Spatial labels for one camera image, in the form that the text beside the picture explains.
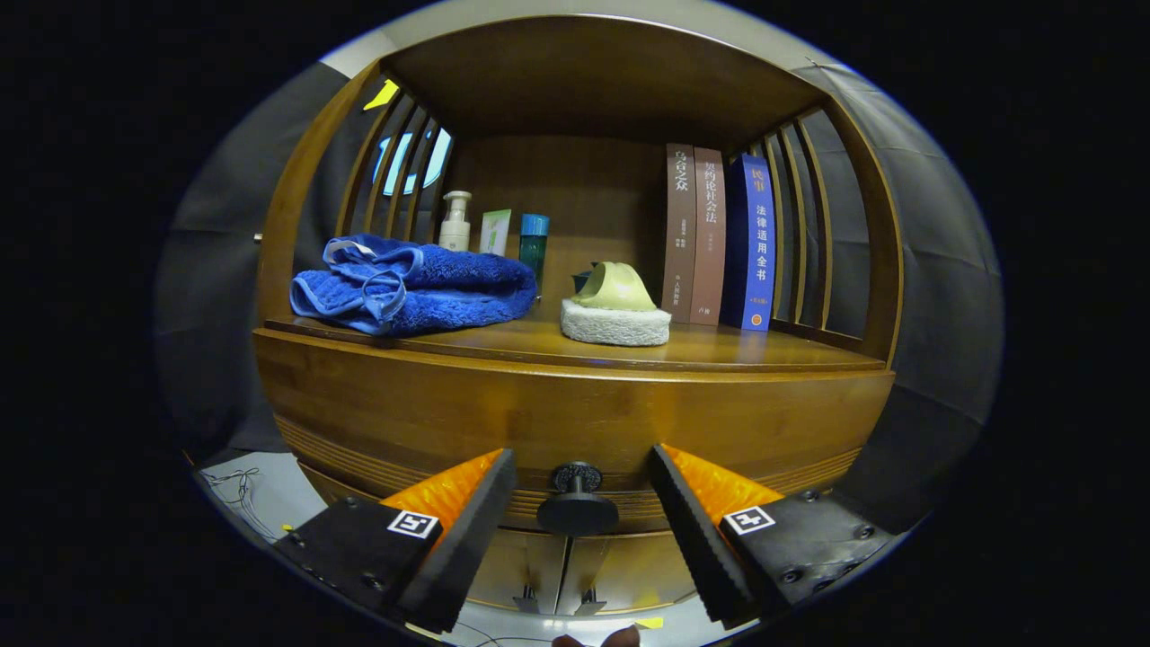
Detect black drawer knob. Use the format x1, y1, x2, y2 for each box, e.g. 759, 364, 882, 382
537, 461, 620, 537

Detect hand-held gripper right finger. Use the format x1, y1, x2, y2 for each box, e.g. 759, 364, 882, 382
649, 443, 897, 630

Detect blue towel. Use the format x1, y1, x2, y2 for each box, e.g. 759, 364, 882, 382
289, 234, 539, 338

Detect wooden cabinet door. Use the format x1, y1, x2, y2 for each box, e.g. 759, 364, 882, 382
467, 526, 569, 616
562, 530, 697, 616

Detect white pump bottle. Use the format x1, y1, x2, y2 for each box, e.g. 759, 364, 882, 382
438, 191, 473, 253

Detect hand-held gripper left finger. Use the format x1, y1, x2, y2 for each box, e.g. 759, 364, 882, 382
274, 448, 519, 634

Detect wooden drawer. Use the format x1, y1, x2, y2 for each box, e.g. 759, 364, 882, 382
254, 328, 897, 536

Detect reddish brown book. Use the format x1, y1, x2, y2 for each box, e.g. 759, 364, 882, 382
690, 146, 727, 326

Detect wooden cabinet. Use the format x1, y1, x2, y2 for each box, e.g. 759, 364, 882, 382
254, 13, 904, 621

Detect teal bottle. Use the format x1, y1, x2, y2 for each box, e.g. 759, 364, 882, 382
519, 213, 550, 297

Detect white green tube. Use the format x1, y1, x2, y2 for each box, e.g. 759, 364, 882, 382
480, 209, 512, 257

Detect blue book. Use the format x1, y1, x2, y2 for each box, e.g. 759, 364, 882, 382
721, 153, 775, 332

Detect thin floor cables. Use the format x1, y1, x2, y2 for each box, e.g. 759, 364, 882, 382
205, 467, 270, 536

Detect wooden countertop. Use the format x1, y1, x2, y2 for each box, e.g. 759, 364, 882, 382
265, 310, 886, 374

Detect dark brown book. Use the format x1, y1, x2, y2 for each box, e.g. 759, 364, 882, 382
661, 144, 697, 324

